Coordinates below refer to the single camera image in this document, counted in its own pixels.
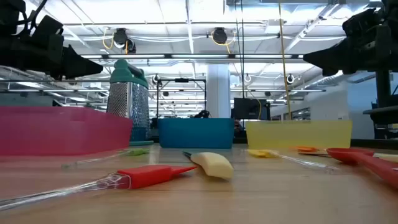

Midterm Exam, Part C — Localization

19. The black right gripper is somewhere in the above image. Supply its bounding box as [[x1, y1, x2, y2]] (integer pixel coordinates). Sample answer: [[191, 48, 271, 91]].
[[303, 7, 393, 77]]

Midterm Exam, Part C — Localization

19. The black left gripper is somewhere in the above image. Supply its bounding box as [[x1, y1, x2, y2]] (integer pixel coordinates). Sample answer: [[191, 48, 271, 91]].
[[29, 14, 104, 80]]

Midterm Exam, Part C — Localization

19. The orange spatula clear handle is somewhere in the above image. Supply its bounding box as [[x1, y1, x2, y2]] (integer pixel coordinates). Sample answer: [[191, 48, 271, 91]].
[[290, 146, 321, 154]]

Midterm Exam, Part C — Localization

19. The red silicone spoon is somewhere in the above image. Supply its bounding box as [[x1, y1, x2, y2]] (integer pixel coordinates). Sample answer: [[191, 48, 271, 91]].
[[326, 147, 398, 190]]

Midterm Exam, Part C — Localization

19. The green spatula clear handle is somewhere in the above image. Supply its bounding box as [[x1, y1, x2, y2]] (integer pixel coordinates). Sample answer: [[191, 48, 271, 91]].
[[61, 148, 151, 170]]

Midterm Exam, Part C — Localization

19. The yellow spatula clear handle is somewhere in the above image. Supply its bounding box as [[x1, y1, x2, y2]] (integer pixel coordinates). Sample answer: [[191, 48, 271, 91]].
[[248, 149, 340, 171]]

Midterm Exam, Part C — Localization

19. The red spatula clear handle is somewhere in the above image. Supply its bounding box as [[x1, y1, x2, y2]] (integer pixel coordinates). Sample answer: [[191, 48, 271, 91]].
[[0, 164, 197, 212]]

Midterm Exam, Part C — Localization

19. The large black ceiling reel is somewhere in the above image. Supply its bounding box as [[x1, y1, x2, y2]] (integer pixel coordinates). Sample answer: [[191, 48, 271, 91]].
[[212, 27, 229, 45], [113, 27, 137, 54]]

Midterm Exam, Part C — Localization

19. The pink plastic bin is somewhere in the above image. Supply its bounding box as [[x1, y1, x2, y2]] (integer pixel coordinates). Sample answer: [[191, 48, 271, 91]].
[[0, 105, 134, 156]]

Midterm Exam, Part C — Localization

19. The grey side desk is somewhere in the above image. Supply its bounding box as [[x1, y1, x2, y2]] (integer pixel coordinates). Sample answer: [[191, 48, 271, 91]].
[[363, 105, 398, 125]]

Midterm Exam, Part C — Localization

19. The yellow translucent plastic bin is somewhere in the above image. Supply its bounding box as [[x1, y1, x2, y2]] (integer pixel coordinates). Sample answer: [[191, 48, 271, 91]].
[[245, 120, 353, 149]]

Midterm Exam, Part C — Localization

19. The black background monitor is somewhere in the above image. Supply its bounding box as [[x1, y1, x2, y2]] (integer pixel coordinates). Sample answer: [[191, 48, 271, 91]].
[[233, 98, 271, 121]]

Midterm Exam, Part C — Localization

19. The white pillar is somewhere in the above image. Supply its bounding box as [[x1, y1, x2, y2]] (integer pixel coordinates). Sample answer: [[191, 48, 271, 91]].
[[206, 63, 231, 119]]

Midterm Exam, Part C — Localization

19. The blue plastic bin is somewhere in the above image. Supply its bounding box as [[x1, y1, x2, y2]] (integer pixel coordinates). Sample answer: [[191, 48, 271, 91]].
[[157, 118, 235, 149]]

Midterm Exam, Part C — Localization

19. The metal box grater teal handle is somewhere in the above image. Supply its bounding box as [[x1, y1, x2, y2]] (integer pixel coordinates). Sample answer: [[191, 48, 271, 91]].
[[106, 58, 155, 147]]

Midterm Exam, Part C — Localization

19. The black hanging cable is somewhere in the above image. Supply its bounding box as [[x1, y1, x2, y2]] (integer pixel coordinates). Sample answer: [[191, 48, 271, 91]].
[[234, 0, 241, 78], [241, 0, 246, 99]]

